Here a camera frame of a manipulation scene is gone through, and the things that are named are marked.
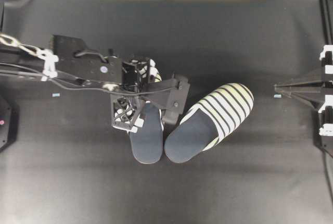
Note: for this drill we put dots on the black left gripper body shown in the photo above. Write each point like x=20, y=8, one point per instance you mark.
x=136, y=75

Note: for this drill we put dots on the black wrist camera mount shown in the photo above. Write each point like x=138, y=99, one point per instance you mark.
x=125, y=113

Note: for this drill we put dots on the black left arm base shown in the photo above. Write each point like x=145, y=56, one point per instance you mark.
x=10, y=112

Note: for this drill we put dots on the striped navy slipper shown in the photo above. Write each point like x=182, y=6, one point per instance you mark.
x=147, y=142
x=209, y=122

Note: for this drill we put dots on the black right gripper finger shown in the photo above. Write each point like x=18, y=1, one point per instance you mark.
x=311, y=96
x=311, y=79

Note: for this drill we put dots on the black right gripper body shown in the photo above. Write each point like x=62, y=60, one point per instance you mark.
x=325, y=108

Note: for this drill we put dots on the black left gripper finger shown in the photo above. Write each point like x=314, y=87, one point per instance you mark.
x=171, y=103
x=177, y=83

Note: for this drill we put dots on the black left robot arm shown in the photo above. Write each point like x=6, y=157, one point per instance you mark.
x=71, y=65

